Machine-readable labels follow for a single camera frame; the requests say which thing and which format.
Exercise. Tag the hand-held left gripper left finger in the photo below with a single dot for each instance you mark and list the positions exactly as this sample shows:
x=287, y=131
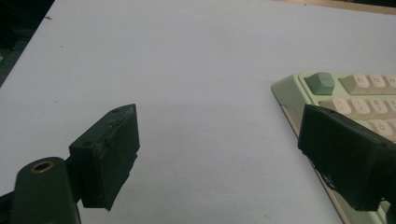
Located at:
x=106, y=155

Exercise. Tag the white table mat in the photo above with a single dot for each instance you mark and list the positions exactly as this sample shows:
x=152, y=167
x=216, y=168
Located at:
x=202, y=62

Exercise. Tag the green and beige keyboard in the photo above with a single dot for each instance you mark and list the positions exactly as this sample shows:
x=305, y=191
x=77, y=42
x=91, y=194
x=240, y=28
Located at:
x=320, y=83

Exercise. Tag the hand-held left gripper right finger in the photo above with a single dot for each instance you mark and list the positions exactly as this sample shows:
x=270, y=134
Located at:
x=345, y=152

